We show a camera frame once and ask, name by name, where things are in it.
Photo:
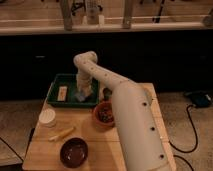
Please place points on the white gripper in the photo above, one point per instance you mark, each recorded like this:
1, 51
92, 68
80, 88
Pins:
84, 85

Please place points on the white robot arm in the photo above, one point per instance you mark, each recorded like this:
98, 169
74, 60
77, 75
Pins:
140, 140

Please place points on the green plastic tray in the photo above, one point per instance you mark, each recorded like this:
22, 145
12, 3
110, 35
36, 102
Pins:
69, 80

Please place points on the beige rectangular block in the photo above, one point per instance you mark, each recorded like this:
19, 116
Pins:
62, 93

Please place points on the dark brown cup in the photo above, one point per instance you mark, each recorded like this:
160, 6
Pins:
107, 93

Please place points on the orange bowl with contents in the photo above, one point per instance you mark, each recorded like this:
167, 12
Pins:
102, 114

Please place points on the yellow banana peel piece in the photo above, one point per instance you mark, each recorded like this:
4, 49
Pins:
62, 134

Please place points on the dark brown bowl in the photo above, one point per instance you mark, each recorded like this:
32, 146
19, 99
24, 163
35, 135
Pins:
74, 152

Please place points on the black device on floor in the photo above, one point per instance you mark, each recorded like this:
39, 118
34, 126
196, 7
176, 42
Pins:
199, 99

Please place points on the wooden shelf frame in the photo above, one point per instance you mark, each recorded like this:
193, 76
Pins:
21, 17

